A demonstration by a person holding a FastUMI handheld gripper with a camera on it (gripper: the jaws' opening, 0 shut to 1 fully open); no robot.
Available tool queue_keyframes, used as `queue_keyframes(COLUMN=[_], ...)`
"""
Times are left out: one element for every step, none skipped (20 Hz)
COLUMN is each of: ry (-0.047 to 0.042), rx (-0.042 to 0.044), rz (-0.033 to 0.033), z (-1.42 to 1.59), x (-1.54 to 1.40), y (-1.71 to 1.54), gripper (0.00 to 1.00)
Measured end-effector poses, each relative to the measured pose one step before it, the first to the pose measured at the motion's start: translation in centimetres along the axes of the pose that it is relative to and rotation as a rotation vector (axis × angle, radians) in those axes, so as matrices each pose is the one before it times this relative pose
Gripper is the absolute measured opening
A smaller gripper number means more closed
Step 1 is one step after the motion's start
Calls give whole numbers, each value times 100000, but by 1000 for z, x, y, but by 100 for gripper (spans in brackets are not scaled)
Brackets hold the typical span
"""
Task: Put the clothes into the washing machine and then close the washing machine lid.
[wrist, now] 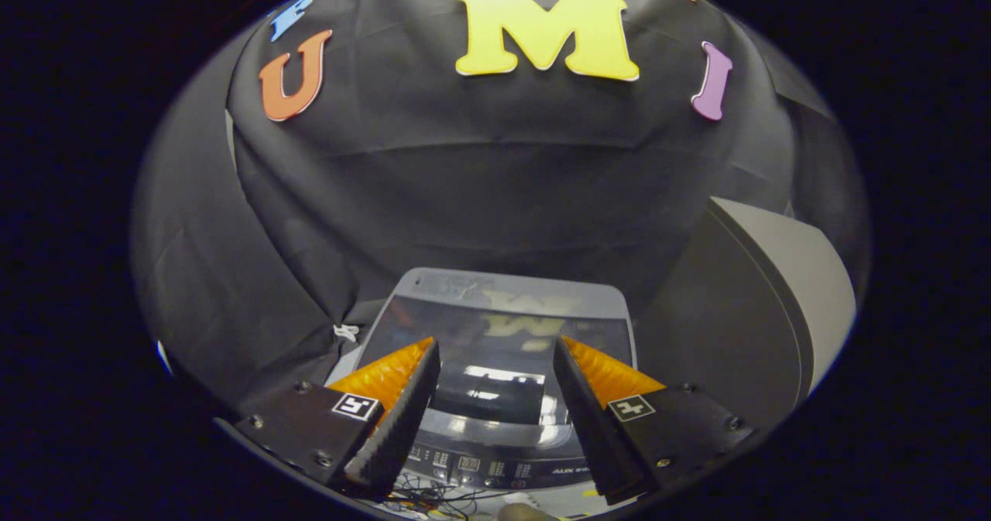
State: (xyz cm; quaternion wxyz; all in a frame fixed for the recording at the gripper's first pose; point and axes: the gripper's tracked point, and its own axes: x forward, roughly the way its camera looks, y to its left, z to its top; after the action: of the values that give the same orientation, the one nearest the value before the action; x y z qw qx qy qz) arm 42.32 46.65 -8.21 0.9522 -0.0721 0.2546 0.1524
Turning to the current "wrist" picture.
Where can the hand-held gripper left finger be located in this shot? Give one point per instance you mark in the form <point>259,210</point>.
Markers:
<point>401,428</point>

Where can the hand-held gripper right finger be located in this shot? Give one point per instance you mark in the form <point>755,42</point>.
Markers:
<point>592,428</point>

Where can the grey top-load washing machine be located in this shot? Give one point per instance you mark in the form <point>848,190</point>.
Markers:
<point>495,459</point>

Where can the small white tie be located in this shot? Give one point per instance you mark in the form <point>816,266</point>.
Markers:
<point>346,332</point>

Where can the beige cabinet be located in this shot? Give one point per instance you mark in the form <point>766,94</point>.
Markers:
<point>782,296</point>

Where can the black backdrop cloth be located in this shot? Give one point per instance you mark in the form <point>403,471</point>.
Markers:
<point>480,188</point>

